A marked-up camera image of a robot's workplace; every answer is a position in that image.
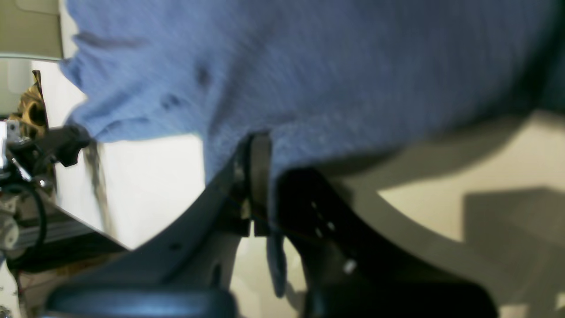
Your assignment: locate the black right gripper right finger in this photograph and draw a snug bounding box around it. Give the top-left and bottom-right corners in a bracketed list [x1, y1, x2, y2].
[277, 169, 499, 318]

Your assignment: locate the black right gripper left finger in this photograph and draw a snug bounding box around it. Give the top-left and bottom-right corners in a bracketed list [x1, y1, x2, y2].
[44, 133, 271, 318]

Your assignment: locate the dark blue t-shirt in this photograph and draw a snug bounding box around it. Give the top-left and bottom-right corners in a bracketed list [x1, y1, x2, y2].
[60, 0, 564, 297]

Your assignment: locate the camouflage fabric at edge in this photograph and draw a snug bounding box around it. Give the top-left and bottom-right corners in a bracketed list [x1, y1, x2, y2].
[8, 70, 48, 139]

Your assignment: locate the grey chair right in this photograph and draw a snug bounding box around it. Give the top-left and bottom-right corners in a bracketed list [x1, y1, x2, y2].
[0, 0, 63, 115]

